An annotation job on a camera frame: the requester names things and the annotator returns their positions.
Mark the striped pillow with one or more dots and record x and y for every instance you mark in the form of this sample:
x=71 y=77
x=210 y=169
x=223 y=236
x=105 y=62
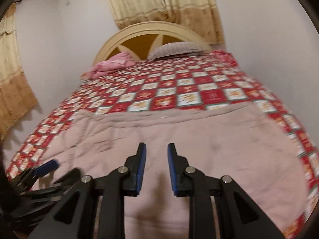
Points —
x=174 y=49

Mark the pink blanket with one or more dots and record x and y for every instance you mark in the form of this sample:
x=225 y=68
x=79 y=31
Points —
x=112 y=63

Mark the beige patterned window curtain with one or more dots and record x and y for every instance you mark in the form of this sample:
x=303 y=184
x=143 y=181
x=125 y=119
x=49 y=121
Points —
x=194 y=7
x=134 y=2

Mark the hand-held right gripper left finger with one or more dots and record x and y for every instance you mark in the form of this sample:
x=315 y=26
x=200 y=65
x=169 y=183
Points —
x=141 y=164

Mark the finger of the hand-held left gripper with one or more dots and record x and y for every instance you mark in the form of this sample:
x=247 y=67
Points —
x=47 y=166
x=67 y=178

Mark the beige patterned side curtain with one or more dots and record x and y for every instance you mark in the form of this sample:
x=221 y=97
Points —
x=12 y=79

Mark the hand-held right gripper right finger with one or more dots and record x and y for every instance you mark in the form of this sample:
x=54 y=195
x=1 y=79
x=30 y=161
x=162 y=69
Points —
x=172 y=169

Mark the red checked printed bedspread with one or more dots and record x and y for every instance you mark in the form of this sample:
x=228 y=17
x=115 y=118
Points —
x=174 y=79

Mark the cream wooden headboard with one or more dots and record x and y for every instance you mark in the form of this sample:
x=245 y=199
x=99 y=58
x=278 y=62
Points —
x=139 y=42

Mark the beige quilted puffer jacket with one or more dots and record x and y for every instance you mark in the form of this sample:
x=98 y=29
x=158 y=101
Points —
x=211 y=142

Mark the red patterned cloth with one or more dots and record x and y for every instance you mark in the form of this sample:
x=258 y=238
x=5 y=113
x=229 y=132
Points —
x=221 y=54

